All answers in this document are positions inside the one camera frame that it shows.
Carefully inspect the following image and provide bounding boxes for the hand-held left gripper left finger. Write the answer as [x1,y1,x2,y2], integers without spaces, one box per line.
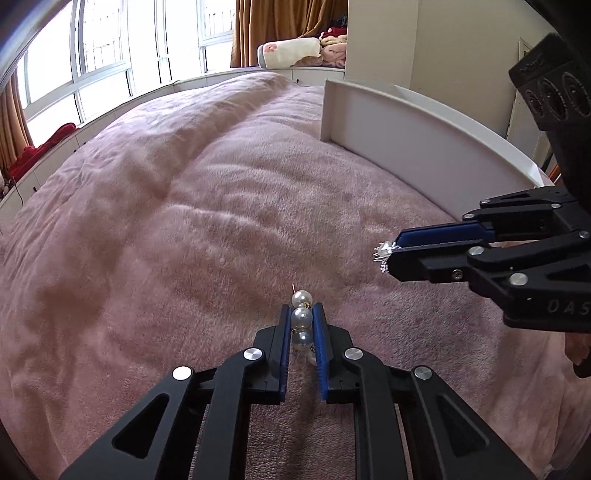
[59,304,293,480]

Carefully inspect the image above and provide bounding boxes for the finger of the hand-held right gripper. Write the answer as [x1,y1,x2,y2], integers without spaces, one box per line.
[394,185,578,247]
[387,231,591,330]

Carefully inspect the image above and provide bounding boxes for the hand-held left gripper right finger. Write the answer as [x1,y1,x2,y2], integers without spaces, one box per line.
[312,302,539,480]

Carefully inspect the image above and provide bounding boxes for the pearl drop earring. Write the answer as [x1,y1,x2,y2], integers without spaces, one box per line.
[290,284,319,365]

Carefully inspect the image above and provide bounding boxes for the silver flower earring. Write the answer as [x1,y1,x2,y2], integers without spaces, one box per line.
[372,240,398,274]

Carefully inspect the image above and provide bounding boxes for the white bed footboard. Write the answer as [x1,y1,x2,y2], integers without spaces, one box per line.
[320,78,555,217]

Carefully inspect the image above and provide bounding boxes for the person's right hand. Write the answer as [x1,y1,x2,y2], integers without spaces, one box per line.
[562,330,591,367]

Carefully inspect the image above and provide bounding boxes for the white door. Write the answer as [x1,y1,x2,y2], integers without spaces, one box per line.
[505,37,550,160]

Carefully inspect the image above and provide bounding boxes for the orange chair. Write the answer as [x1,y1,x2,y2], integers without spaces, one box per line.
[540,154,561,183]

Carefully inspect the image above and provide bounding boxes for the pink fleece blanket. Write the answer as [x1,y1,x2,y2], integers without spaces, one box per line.
[0,71,591,480]

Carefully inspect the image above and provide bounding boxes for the tall white cabinet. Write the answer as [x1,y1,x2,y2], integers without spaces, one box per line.
[344,0,422,88]

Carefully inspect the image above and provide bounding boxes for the rolled white flower blanket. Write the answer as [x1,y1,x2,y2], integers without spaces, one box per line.
[256,37,321,69]

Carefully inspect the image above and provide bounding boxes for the brown curtain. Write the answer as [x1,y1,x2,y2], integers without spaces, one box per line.
[230,0,348,69]
[0,69,35,171]

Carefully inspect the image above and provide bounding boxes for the red cloth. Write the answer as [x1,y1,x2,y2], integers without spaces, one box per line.
[8,122,77,178]

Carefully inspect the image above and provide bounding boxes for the white-framed bay window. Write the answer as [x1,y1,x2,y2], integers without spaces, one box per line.
[18,0,236,134]

